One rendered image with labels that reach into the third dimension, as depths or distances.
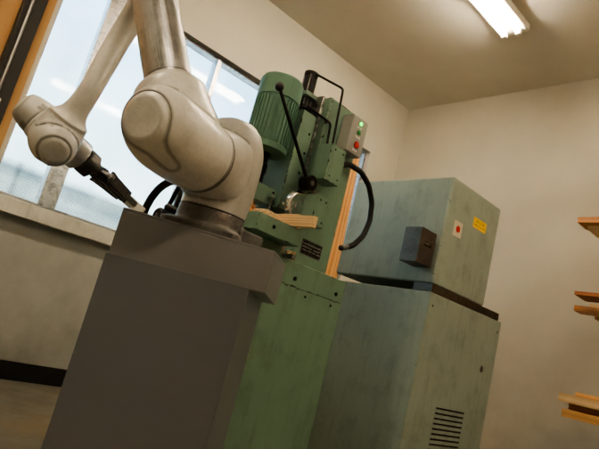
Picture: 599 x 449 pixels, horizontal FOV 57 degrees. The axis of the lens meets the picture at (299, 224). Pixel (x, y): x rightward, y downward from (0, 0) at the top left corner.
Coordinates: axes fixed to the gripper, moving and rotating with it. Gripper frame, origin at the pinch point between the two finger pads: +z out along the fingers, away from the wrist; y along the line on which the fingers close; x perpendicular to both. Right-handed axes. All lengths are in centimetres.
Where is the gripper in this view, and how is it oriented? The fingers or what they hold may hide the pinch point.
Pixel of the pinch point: (134, 205)
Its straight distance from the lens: 174.2
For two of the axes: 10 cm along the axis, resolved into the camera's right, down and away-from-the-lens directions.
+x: -4.6, 7.8, -4.2
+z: 5.4, 6.3, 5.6
